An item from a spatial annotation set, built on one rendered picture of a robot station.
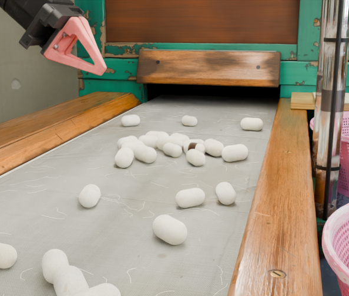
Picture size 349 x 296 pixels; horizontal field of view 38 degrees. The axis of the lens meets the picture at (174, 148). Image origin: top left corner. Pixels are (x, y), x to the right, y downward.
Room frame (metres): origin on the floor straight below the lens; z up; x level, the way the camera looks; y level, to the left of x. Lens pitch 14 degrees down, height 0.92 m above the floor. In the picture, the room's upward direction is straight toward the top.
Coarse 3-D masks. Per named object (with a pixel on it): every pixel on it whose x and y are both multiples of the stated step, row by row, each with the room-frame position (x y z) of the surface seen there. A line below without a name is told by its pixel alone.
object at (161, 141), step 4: (160, 136) 0.69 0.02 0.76; (164, 136) 0.69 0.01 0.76; (168, 136) 0.69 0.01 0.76; (172, 136) 0.69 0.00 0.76; (160, 140) 0.69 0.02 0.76; (164, 140) 0.68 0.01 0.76; (168, 140) 0.68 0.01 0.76; (172, 140) 0.68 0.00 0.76; (176, 140) 0.68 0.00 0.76; (180, 140) 0.68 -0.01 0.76; (156, 144) 0.69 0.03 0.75; (160, 144) 0.68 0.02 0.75; (164, 144) 0.68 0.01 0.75; (180, 144) 0.68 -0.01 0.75; (160, 148) 0.69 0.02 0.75
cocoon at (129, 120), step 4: (124, 116) 0.86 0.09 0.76; (128, 116) 0.86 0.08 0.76; (132, 116) 0.87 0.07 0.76; (136, 116) 0.87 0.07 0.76; (124, 120) 0.86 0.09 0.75; (128, 120) 0.86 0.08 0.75; (132, 120) 0.86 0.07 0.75; (136, 120) 0.87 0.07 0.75; (124, 124) 0.86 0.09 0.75; (128, 124) 0.86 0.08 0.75; (132, 124) 0.86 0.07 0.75; (136, 124) 0.87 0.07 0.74
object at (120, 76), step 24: (120, 72) 1.15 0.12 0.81; (288, 72) 1.06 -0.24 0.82; (312, 72) 1.05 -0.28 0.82; (144, 96) 1.14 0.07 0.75; (168, 96) 1.24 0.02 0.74; (192, 96) 1.24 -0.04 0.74; (216, 96) 1.24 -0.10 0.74; (240, 96) 1.23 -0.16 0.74; (264, 96) 1.22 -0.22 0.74; (288, 96) 1.06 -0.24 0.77
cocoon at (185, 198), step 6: (180, 192) 0.46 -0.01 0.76; (186, 192) 0.46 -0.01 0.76; (192, 192) 0.47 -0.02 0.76; (198, 192) 0.47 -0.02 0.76; (180, 198) 0.46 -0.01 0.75; (186, 198) 0.46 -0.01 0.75; (192, 198) 0.46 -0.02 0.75; (198, 198) 0.46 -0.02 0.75; (204, 198) 0.47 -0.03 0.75; (180, 204) 0.46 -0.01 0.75; (186, 204) 0.46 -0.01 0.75; (192, 204) 0.46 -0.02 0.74; (198, 204) 0.47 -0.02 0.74
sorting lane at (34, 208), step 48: (96, 144) 0.73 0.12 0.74; (0, 192) 0.51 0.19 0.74; (48, 192) 0.51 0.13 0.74; (144, 192) 0.51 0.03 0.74; (240, 192) 0.51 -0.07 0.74; (0, 240) 0.39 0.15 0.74; (48, 240) 0.39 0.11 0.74; (96, 240) 0.39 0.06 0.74; (144, 240) 0.39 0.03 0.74; (192, 240) 0.39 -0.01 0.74; (240, 240) 0.39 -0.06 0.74; (0, 288) 0.31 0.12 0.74; (48, 288) 0.31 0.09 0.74; (144, 288) 0.31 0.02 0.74; (192, 288) 0.31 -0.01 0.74
